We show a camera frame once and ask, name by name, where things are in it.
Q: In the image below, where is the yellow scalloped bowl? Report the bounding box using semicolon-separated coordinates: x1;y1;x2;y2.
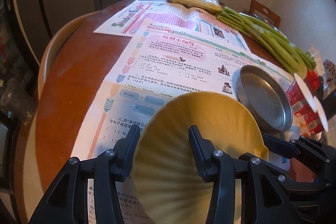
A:
131;92;268;223

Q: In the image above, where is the red paper cup far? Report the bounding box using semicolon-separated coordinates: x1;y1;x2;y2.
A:
303;96;329;135

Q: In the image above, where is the red paper cup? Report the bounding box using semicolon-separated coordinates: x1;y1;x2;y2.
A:
303;96;329;135
285;73;317;115

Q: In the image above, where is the round metal plate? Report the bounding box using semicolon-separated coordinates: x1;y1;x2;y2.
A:
236;65;293;133

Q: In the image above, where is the red paper cup near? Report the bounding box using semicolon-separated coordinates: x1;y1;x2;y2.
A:
285;73;317;115

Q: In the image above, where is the green celery bunch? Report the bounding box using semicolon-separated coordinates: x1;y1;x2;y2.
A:
216;7;317;78

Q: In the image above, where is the large colourful newspaper sheet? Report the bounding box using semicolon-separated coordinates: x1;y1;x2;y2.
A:
72;21;292;223

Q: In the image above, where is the metal plate on far chair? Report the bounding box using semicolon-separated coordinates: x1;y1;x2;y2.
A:
253;13;278;31

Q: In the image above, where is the brown wooden chair far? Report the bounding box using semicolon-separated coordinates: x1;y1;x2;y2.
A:
248;0;281;28

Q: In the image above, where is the far colourful newspaper sheet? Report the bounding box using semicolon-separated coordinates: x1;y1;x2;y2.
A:
93;0;250;52

